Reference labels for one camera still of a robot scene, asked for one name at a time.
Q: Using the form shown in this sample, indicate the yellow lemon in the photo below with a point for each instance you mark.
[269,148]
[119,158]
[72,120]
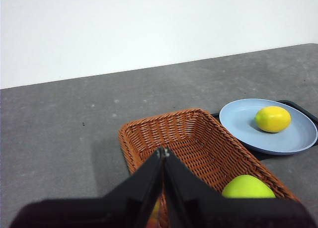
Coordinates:
[272,119]

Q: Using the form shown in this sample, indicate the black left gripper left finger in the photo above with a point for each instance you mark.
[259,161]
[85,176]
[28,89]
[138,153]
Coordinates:
[104,213]

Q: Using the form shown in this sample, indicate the green apple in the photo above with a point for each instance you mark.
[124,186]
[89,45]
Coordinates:
[248,188]

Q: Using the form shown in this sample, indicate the blue round plate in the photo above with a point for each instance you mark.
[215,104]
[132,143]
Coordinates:
[238,123]

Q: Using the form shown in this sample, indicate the red apple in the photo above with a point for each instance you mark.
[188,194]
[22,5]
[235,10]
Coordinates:
[155,214]

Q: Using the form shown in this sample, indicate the black flat tray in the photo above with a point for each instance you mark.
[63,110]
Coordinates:
[263,156]

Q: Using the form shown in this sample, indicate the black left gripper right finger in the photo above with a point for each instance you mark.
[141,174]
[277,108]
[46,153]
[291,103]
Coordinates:
[223,213]

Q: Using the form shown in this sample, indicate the brown wicker basket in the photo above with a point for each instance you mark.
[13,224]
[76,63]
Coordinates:
[193,143]

